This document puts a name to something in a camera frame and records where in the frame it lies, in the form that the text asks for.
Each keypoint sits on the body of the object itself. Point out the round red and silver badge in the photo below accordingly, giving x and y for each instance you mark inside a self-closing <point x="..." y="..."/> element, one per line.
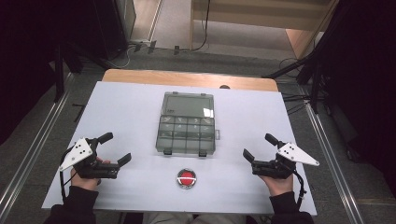
<point x="186" y="179"/>

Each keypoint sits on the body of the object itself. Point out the black tripod stand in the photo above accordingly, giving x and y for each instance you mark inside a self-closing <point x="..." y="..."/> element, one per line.
<point x="314" y="62"/>

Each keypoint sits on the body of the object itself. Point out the person's left hand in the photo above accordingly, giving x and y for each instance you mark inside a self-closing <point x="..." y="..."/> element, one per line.
<point x="85" y="183"/>

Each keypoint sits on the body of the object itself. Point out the metal floor rail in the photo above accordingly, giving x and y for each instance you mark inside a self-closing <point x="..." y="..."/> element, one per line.
<point x="34" y="146"/>
<point x="334" y="168"/>

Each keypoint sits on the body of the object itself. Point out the person's right hand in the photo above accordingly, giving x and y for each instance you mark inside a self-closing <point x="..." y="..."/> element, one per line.
<point x="280" y="186"/>

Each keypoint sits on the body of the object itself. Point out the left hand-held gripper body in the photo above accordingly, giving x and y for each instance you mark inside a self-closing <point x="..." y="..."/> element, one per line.
<point x="81" y="152"/>

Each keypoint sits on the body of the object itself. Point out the clear plastic compartment box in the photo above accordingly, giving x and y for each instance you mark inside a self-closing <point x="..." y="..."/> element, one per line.
<point x="186" y="124"/>

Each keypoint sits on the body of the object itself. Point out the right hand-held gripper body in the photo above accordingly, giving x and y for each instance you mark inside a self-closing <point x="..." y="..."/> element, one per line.
<point x="295" y="154"/>

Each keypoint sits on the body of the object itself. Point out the black metal stand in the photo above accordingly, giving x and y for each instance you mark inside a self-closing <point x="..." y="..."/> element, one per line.
<point x="59" y="71"/>

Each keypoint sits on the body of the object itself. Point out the light wooden furniture frame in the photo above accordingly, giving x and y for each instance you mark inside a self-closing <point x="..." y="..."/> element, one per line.
<point x="264" y="15"/>

